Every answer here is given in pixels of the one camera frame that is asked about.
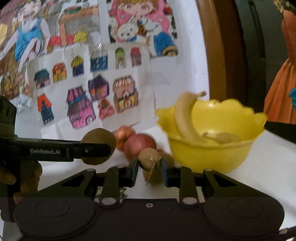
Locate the brown kiwi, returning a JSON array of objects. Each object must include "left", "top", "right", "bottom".
[
  {"left": 157, "top": 149, "right": 175, "bottom": 167},
  {"left": 81, "top": 128, "right": 116, "bottom": 166}
]

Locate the red apple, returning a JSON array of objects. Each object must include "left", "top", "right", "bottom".
[
  {"left": 114, "top": 125, "right": 136, "bottom": 152},
  {"left": 124, "top": 133, "right": 157, "bottom": 161}
]

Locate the yellow banana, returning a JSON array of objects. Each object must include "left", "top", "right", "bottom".
[
  {"left": 202, "top": 132, "right": 241, "bottom": 144},
  {"left": 174, "top": 91, "right": 207, "bottom": 142}
]

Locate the person's left hand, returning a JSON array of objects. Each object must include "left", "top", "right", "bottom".
[{"left": 1, "top": 162, "right": 43, "bottom": 204}]

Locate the houses drawing paper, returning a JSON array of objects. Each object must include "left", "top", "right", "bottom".
[{"left": 28, "top": 44, "right": 155, "bottom": 140}]

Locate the yellow plastic bowl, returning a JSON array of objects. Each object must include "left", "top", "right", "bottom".
[{"left": 156, "top": 99, "right": 267, "bottom": 173}]

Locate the girl in orange dress poster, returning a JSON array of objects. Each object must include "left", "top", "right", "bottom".
[{"left": 263, "top": 1, "right": 295, "bottom": 125}]

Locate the girl on steps drawing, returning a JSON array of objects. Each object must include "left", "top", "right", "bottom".
[{"left": 1, "top": 1, "right": 101, "bottom": 111}]

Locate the pink anime girl drawing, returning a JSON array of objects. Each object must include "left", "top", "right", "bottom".
[{"left": 106, "top": 0, "right": 179, "bottom": 57}]

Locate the brown wooden door frame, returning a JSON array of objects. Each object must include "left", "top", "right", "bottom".
[{"left": 196, "top": 1, "right": 246, "bottom": 102}]

